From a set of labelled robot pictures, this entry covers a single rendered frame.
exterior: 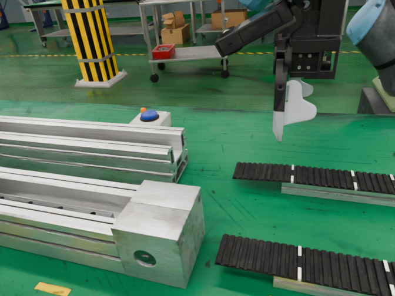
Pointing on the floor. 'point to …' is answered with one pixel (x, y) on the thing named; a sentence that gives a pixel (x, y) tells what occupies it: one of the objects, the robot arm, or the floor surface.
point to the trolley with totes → (170, 53)
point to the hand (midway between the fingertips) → (276, 122)
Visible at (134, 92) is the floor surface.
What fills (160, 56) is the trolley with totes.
